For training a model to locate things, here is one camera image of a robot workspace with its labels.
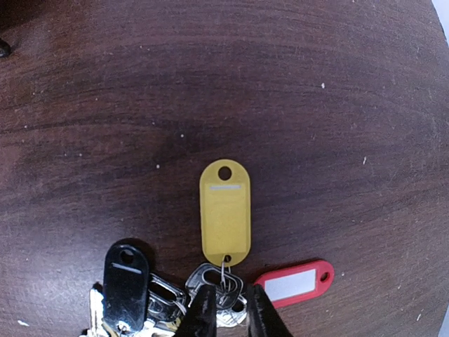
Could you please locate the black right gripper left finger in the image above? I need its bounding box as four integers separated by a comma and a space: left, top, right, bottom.
177, 284, 217, 337

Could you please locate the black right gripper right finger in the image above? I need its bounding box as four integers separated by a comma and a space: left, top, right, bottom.
246, 284, 293, 337

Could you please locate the bunch of tagged keys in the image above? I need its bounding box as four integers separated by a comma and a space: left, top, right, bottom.
82, 263, 247, 336

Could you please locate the red key tag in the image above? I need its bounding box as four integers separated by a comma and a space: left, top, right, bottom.
254, 260, 335, 309

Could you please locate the black key tag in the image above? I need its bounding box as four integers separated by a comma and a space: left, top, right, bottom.
102, 239, 150, 336

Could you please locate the yellow key tag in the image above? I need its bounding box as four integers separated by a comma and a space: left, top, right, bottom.
199, 159, 251, 267

